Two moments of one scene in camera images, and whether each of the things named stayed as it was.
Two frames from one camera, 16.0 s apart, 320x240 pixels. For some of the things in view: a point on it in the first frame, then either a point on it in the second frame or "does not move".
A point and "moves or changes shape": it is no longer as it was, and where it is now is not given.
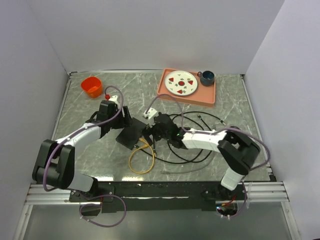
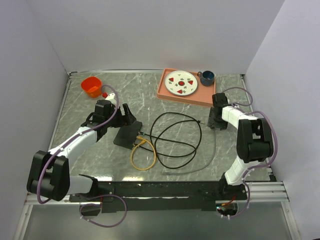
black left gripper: x=126 y=121 does not move
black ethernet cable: x=188 y=157 moves or changes shape
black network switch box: x=129 y=135 moves or changes shape
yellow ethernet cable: x=142 y=147 moves or changes shape
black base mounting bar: x=159 y=196 does not move
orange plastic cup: x=92 y=86 does not move
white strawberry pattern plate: x=182 y=83 does not move
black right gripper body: x=158 y=135 → x=215 y=121
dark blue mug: x=207 y=78 does not move
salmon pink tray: x=202 y=95 does not move
